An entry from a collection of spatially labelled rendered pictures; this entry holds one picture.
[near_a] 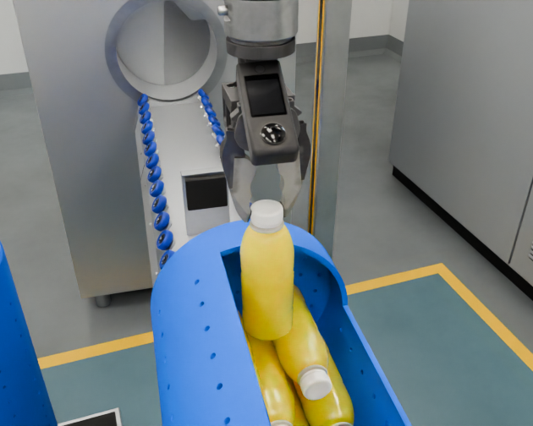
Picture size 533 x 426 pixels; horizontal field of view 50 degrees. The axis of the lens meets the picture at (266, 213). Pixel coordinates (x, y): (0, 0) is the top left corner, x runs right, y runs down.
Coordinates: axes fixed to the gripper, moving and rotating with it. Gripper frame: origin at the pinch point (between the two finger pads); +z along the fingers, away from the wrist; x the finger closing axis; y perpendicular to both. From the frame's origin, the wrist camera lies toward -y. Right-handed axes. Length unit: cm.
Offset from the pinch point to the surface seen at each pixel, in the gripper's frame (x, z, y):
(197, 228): 4, 36, 53
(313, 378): -3.9, 19.9, -8.5
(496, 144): -136, 71, 142
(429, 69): -130, 55, 197
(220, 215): -2, 33, 53
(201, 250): 7.4, 8.6, 6.3
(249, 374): 5.8, 8.2, -16.5
